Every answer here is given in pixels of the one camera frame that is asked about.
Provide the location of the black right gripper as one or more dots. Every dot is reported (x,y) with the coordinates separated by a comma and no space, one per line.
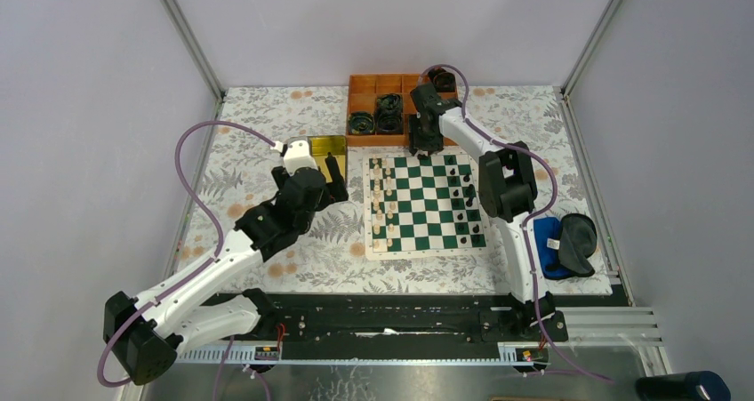
(436,146)

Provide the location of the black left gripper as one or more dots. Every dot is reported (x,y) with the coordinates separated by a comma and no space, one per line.
(333,192)

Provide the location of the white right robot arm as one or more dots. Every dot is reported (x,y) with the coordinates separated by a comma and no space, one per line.
(506,189)

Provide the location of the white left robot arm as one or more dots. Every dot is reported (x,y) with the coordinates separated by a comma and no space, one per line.
(147,332)

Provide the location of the white chess pieces row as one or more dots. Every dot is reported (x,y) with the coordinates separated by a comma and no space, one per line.
(383,202)

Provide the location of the green white chess board mat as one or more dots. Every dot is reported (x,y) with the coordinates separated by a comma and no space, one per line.
(425,223)

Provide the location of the black tape roll behind tray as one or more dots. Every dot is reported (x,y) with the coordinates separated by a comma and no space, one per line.
(442,79)

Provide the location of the black tape roll in tray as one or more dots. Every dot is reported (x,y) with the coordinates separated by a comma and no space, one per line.
(389,122)
(389,103)
(361,123)

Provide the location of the gold metal tin box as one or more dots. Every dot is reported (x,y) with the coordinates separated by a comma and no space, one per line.
(330,148)

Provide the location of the orange wooden compartment tray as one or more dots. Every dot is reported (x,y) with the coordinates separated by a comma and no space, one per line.
(363,91)

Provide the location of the blue cloth pouch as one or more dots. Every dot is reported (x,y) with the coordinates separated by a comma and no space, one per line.
(546,229)

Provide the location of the dark grey cloth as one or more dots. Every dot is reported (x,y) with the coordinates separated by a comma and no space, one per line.
(578,242)

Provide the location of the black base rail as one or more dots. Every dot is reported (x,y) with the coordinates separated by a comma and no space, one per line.
(401,326)

